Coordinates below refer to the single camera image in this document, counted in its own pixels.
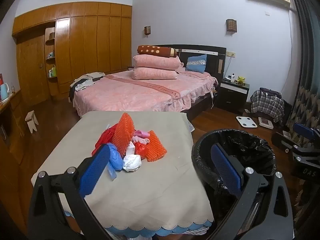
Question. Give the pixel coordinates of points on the pink pillow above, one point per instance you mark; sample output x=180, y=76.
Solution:
x=155, y=73
x=157, y=61

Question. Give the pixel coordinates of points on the white lotion bottle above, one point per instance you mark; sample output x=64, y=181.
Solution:
x=233, y=78

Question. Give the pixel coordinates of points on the red photo frame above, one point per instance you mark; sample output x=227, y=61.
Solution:
x=1, y=80

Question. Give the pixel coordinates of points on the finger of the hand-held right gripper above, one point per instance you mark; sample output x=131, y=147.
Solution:
x=281, y=142
x=303, y=131

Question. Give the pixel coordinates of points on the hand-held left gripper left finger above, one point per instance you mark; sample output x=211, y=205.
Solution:
x=96, y=170

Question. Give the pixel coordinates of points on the bright pink sock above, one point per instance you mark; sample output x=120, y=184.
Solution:
x=142, y=133

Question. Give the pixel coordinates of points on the wooden wardrobe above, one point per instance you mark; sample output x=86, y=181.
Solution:
x=82, y=45

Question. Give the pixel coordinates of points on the red cloth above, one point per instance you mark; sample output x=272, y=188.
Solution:
x=103, y=140

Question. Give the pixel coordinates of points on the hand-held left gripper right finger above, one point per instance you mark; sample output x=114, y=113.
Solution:
x=226, y=170

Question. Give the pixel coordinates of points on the round bin with black bag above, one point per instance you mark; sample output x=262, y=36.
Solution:
x=250, y=145

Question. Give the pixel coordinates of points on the bed with pink bedspread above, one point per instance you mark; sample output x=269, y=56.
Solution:
x=140, y=92

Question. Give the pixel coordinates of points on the pile of clothes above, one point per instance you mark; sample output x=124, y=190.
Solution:
x=86, y=80

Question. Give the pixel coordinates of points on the blue cushion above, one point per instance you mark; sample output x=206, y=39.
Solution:
x=196, y=65

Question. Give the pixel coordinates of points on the red shiny plastic bag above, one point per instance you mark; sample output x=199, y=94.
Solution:
x=141, y=151

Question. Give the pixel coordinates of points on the plaid cloth bag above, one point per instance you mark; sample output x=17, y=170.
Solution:
x=267, y=105

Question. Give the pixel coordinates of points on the beige tablecloth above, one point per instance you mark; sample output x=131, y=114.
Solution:
x=150, y=187

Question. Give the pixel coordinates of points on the brown dotted bolster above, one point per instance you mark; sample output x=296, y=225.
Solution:
x=155, y=50

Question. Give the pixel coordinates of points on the wooden sideboard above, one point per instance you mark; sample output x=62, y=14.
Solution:
x=15, y=125

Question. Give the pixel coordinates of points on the orange foam net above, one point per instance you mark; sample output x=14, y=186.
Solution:
x=123, y=132
x=156, y=147

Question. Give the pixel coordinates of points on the yellow plush toy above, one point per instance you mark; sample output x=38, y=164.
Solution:
x=241, y=80

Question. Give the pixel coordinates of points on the dark headboard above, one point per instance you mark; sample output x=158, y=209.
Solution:
x=212, y=65

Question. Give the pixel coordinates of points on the dark patterned curtain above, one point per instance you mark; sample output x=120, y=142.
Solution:
x=306, y=55

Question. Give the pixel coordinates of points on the wall socket plate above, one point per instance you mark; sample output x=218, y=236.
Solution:
x=230, y=54

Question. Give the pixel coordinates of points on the white bathroom scale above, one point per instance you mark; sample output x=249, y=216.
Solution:
x=246, y=121

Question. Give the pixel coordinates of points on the white paper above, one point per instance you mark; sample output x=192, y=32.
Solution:
x=132, y=163

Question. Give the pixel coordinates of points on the dark nightstand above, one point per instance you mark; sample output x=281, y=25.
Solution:
x=232, y=95

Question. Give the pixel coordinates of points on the small wooden stool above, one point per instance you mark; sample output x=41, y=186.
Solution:
x=31, y=120

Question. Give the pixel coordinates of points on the clear glass bottle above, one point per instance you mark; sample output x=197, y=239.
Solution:
x=13, y=90

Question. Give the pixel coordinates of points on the light blue kettle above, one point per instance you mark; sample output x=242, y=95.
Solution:
x=4, y=92

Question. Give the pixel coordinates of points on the wooden wall lamp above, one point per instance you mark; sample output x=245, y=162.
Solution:
x=147, y=30
x=231, y=25

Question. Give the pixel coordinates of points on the small scale dark top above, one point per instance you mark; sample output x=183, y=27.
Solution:
x=265, y=123

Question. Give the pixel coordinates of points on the pale pink sock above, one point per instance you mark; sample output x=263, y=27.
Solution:
x=140, y=140

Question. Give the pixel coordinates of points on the blue plastic bag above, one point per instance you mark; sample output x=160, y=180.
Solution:
x=116, y=158

